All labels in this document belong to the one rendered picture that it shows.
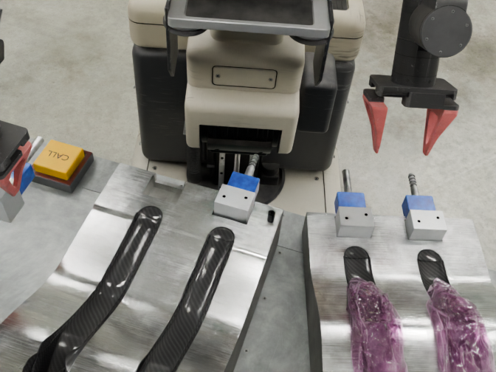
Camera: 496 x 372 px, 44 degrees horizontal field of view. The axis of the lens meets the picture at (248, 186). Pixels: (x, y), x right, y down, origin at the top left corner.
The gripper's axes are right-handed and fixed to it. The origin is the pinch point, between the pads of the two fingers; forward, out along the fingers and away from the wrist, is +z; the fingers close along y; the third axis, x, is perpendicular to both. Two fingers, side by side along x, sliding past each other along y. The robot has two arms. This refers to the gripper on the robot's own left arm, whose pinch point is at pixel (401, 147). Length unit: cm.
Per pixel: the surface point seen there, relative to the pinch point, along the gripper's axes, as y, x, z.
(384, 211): 30, 105, 60
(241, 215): -21.3, -1.3, 10.9
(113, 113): -67, 141, 42
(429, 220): 6.5, 1.8, 11.8
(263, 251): -18.2, -5.2, 14.3
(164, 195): -32.9, 6.0, 11.8
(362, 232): -3.3, 1.0, 14.0
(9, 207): -52, -5, 9
